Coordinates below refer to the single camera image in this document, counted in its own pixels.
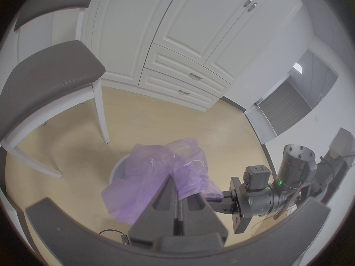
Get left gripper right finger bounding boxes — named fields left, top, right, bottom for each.
left=155, top=176, right=228, bottom=249

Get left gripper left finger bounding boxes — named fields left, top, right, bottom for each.
left=130, top=175, right=175, bottom=249

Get purple plastic bag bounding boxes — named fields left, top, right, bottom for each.
left=100, top=138, right=224, bottom=226

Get white trash bin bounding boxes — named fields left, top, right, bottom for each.
left=109, top=154, right=133, bottom=188

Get grey curtain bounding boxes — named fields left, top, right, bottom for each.
left=261, top=81, right=312, bottom=136

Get white chair grey cushions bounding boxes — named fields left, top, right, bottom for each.
left=0, top=0, right=110, bottom=179

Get white wardrobe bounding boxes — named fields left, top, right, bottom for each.
left=80, top=0, right=303, bottom=112

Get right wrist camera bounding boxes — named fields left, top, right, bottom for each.
left=243, top=165, right=272, bottom=194

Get black cable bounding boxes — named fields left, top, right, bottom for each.
left=99, top=229, right=131, bottom=244

